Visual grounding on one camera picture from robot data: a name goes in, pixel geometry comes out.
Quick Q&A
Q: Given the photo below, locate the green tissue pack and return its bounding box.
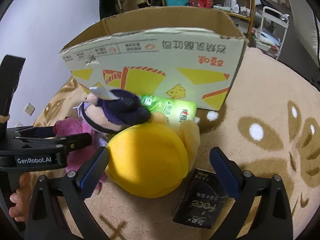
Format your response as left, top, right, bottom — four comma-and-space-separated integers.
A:
141, 95, 197, 125

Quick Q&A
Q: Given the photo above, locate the white rolling cart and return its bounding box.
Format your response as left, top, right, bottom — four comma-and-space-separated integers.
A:
253, 5, 289, 60

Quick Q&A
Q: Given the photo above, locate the yellow plush toy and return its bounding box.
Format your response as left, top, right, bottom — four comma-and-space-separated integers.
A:
105, 112, 200, 198

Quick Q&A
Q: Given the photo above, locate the black Face tissue pack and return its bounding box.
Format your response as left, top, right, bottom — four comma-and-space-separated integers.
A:
173, 168, 228, 229

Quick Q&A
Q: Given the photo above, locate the black coat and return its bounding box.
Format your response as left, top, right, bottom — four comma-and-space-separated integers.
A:
99, 0, 118, 20

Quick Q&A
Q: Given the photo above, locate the purple haired plush doll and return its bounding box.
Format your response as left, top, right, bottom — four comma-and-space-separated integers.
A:
77, 87, 151, 134

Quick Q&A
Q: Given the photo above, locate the cream recliner chair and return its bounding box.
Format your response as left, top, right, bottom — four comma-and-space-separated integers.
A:
289, 0, 319, 68

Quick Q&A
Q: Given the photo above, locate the wooden bookshelf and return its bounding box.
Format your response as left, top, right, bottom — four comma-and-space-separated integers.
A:
162, 0, 255, 38

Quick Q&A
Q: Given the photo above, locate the person's left hand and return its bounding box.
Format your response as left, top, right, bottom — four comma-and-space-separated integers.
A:
9, 172, 31, 222

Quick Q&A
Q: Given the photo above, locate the beige patterned blanket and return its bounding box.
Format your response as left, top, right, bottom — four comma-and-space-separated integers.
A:
32, 45, 320, 240

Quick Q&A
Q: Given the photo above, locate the wall socket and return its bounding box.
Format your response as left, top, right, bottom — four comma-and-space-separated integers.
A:
24, 103, 35, 116

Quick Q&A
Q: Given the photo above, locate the pink plush toy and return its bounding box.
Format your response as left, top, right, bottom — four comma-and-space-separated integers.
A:
53, 117, 109, 199

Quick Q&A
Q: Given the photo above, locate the open cardboard box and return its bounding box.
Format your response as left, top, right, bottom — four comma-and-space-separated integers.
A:
60, 7, 247, 111

